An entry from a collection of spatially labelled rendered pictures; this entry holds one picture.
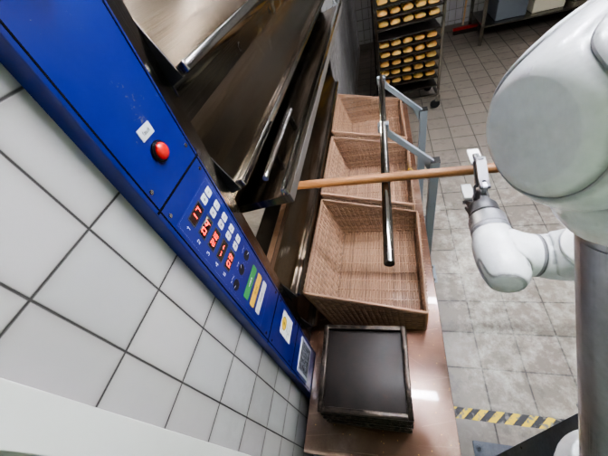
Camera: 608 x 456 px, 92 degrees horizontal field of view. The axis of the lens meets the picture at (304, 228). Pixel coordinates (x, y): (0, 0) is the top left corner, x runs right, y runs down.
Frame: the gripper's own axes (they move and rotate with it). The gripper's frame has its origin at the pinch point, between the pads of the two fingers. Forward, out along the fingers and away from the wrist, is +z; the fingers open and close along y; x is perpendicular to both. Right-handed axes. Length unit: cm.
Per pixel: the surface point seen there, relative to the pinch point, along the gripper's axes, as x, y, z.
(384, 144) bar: -25.2, 1.6, 22.8
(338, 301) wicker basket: -46, 40, -25
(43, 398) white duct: -60, -39, -78
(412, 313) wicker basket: -18, 46, -26
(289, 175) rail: -48, -24, -25
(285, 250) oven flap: -62, 15, -17
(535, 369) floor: 43, 119, -19
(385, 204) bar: -25.6, 1.6, -11.1
